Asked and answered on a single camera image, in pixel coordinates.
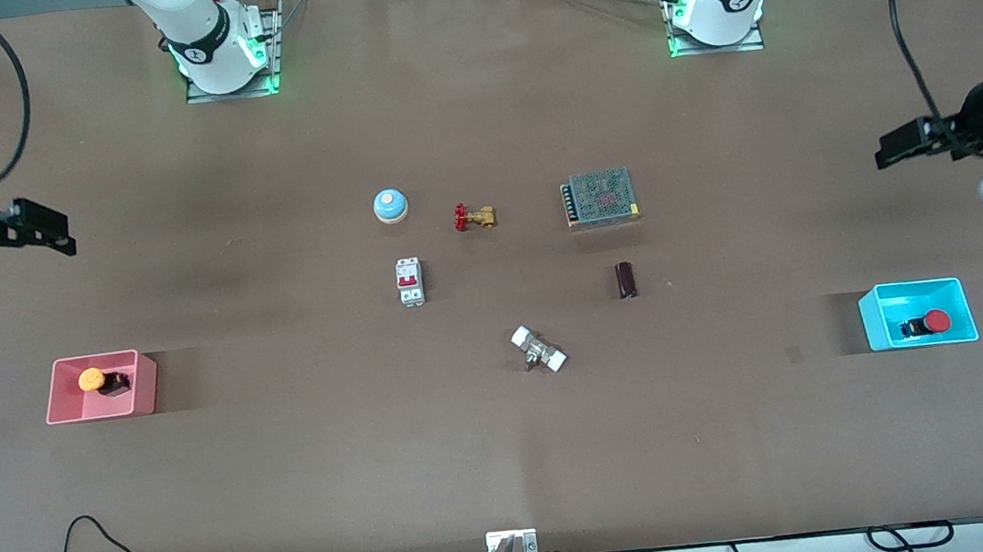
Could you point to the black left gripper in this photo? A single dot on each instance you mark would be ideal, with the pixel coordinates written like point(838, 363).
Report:
point(973, 119)

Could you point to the yellow push button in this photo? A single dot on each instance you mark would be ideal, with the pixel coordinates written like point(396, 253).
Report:
point(93, 380)

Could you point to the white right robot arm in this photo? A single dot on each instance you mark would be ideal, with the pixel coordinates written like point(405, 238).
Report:
point(203, 22)

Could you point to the pink plastic bin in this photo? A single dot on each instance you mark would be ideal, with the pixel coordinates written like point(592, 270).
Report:
point(71, 403)

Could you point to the cyan plastic bin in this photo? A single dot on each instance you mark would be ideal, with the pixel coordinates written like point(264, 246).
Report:
point(889, 314)

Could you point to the red push button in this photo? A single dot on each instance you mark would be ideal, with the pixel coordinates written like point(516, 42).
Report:
point(934, 322)

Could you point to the metal mesh power supply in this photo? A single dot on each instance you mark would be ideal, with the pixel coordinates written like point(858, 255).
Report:
point(600, 198)

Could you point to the dark red cylinder capacitor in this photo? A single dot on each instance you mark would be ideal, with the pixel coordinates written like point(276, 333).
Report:
point(626, 280)

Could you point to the blue round bell button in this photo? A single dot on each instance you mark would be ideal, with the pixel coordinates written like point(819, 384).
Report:
point(390, 205)

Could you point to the metal fitting white ends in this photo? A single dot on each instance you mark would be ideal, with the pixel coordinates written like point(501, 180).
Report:
point(539, 350)

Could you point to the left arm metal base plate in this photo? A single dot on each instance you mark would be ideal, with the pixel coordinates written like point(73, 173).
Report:
point(752, 43)

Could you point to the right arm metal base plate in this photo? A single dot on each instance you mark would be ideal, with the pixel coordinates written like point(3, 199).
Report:
point(276, 50)

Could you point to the white circuit breaker red switch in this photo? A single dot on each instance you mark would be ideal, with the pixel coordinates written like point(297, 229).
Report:
point(410, 282)

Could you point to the white mounting bracket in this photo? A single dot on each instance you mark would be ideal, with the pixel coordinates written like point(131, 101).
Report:
point(496, 544)

